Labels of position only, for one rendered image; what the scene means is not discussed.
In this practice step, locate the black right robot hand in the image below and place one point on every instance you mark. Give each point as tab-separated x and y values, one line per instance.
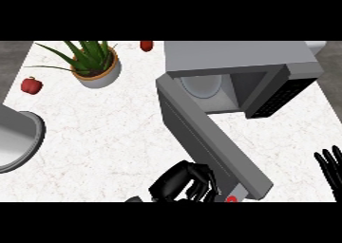
339	172

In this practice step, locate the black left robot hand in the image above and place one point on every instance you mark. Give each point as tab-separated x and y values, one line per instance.
176	182

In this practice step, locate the grey microwave door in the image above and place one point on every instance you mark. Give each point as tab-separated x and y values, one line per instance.
196	126

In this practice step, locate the glass microwave turntable plate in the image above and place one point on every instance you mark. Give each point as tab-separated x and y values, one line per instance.
202	86

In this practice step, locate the grey microwave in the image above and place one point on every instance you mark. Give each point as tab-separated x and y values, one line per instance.
235	57

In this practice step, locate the large grey metal pot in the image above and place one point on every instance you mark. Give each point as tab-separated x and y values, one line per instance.
12	139

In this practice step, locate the green plant in white pot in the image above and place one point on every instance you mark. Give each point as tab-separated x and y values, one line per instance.
96	68

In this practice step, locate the red bell pepper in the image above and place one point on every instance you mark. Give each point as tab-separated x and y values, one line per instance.
31	86

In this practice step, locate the small dark red vegetable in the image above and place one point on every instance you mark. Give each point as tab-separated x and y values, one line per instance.
146	45

